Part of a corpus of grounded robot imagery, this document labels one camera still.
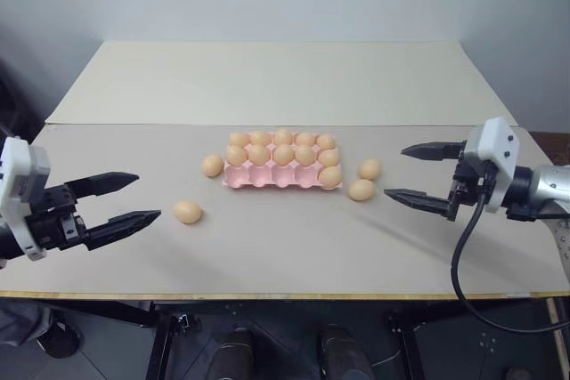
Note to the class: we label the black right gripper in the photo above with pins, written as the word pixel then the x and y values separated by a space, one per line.
pixel 469 186

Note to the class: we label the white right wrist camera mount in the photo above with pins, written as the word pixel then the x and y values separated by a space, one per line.
pixel 496 144

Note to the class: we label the tan egg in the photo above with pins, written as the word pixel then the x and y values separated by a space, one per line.
pixel 305 155
pixel 212 165
pixel 260 137
pixel 331 177
pixel 283 135
pixel 238 139
pixel 370 169
pixel 283 154
pixel 328 157
pixel 361 190
pixel 258 154
pixel 326 141
pixel 237 156
pixel 306 138
pixel 187 212

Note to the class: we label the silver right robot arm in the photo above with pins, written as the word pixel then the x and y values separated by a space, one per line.
pixel 545 186

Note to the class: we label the dark rounded shape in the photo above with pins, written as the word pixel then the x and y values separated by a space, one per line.
pixel 232 353
pixel 343 353

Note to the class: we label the beige perforated bracket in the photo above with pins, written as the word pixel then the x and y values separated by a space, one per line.
pixel 562 242

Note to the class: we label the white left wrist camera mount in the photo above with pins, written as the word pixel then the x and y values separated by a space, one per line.
pixel 18 175

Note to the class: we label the grey cloth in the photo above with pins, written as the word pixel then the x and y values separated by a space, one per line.
pixel 20 322

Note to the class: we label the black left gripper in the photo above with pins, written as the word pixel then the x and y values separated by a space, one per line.
pixel 51 224

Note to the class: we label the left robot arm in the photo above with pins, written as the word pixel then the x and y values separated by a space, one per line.
pixel 6 244

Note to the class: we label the black round object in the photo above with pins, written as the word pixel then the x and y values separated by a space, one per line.
pixel 60 335

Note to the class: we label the pink egg tray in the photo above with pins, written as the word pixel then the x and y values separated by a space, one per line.
pixel 271 177

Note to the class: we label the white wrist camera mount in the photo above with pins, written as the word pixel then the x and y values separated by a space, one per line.
pixel 18 175
pixel 496 144

